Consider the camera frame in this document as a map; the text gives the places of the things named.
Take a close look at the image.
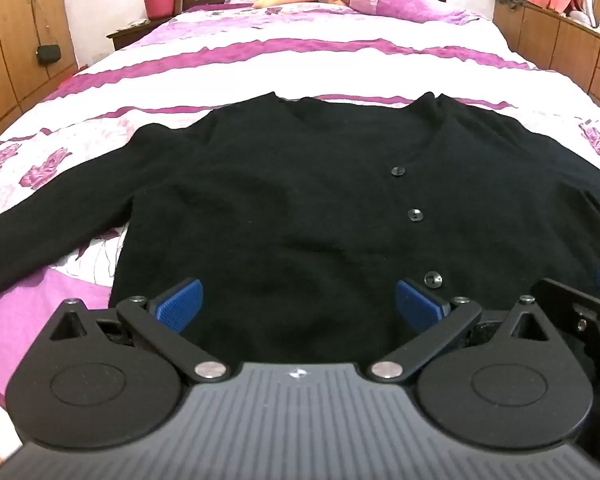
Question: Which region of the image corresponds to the thin black cable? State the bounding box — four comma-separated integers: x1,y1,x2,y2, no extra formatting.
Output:
26,0,51,48

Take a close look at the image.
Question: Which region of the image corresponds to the pink plastic bucket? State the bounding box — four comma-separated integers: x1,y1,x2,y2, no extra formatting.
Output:
141,0,177,20

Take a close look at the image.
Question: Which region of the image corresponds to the brown wooden wardrobe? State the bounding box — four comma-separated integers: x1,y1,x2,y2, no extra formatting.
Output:
0,0,79,140

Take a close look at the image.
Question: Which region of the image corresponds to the brown wooden cabinet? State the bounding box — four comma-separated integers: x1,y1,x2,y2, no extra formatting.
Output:
492,0,600,122

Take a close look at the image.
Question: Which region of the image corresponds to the black buttoned cardigan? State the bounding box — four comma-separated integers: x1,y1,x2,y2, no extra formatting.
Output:
0,91,600,367

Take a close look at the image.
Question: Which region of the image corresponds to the orange plush toy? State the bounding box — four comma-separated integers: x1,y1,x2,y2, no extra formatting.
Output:
251,0,343,9

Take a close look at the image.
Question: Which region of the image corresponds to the dark wooden nightstand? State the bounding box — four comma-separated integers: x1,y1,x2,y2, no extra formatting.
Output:
106,14,182,52

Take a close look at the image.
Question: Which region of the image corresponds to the purple floral bedspread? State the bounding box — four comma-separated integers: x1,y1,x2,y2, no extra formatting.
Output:
0,0,600,461

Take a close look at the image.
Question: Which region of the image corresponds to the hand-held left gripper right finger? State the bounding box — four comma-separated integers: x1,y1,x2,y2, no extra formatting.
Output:
370,277,553,383

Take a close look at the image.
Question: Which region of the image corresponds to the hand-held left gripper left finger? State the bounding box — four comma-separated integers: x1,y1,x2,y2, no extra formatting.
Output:
47,279,228,383

